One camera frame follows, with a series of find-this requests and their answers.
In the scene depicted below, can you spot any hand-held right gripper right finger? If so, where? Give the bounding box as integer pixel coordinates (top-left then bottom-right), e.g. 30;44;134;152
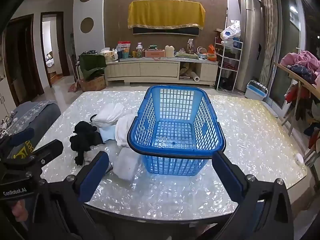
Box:
212;151;294;240

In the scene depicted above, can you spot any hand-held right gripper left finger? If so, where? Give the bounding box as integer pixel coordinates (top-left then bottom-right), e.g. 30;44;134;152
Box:
32;151;110;240

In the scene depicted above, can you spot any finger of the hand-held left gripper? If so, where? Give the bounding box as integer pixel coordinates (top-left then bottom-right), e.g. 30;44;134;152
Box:
7;127;35;148
25;139;64;167

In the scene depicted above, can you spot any white towel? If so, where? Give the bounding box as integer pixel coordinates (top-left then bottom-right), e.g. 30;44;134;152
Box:
112;147;142;182

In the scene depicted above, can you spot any black cloth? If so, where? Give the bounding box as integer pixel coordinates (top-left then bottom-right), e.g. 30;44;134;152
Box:
69;121;104;166

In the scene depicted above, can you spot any white quilted cloth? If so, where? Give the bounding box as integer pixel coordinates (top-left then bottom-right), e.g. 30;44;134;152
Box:
115;114;141;148

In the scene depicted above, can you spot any blue plastic basket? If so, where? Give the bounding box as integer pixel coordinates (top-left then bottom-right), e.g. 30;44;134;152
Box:
127;85;226;176

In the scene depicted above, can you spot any person's left hand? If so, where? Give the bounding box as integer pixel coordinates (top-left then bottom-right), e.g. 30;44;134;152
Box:
10;199;29;231

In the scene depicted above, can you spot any grey lace sofa cover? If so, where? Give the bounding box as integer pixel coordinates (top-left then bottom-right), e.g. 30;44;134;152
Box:
0;100;62;155

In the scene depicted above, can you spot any light blue cloth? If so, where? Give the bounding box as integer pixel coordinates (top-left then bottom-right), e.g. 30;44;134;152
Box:
99;126;118;143

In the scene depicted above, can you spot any cardboard box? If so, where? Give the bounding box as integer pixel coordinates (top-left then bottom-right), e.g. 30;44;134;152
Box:
79;76;107;92

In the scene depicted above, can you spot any blue and white bin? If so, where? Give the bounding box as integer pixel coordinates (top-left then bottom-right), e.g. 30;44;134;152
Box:
244;80;268;101

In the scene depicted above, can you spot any dark green bag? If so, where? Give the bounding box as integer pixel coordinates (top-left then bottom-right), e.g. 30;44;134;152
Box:
79;52;107;80

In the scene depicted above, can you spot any tissue box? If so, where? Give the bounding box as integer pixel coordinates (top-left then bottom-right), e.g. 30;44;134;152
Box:
100;50;115;62

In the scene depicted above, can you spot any white metal rack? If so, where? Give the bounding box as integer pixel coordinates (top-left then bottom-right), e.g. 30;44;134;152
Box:
214;36;243;91

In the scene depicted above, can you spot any cream television cabinet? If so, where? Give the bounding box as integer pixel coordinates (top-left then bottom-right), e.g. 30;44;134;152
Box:
104;57;219;87

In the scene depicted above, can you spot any wooden rack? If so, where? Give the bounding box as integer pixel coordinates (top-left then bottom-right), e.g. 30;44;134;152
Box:
274;61;320;137

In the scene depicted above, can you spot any orange bag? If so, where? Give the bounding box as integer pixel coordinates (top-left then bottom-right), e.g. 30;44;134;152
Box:
207;44;217;61

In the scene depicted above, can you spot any red and white package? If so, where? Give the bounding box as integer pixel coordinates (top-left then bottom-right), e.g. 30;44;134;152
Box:
117;41;132;58

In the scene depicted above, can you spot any pink box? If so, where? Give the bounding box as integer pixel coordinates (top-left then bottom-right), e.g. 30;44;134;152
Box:
145;49;166;58

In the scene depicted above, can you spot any tall standing air conditioner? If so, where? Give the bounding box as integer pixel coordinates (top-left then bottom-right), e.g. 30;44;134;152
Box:
235;0;263;93

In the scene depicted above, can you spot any pile of colourful clothes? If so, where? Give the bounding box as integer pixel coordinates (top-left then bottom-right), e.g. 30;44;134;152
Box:
280;51;320;85

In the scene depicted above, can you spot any white plastic bag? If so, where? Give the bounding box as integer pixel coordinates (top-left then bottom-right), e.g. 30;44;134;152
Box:
220;21;242;41

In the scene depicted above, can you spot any patterned beige curtain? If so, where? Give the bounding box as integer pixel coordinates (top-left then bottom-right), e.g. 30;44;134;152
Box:
259;0;279;85

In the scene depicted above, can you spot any yellow fringed cloth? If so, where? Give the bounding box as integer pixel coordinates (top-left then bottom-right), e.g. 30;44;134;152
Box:
127;0;206;30

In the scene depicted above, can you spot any dark wooden door frame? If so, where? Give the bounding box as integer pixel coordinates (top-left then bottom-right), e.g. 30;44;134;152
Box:
40;12;70;88

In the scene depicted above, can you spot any black wall television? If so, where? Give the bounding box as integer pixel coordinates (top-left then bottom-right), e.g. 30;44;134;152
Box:
132;26;200;36

